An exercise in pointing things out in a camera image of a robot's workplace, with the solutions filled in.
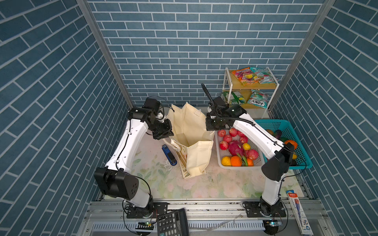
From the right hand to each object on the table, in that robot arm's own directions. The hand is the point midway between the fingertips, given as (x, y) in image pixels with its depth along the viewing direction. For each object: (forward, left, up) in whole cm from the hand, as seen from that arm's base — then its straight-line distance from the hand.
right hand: (205, 124), depth 82 cm
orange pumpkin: (-1, -56, -15) cm, 57 cm away
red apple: (-2, -12, -17) cm, 21 cm away
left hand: (-9, +16, +3) cm, 18 cm away
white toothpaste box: (-36, -49, -22) cm, 64 cm away
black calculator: (-45, +13, -20) cm, 51 cm away
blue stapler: (-12, +21, -18) cm, 30 cm away
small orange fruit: (-13, -27, -17) cm, 35 cm away
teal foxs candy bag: (+30, -36, -4) cm, 47 cm away
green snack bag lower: (+29, -21, -4) cm, 35 cm away
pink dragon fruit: (-5, -19, -15) cm, 25 cm away
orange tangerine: (-14, -18, -15) cm, 27 cm away
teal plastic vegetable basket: (-10, -58, -17) cm, 61 cm away
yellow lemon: (-14, -13, -16) cm, 25 cm away
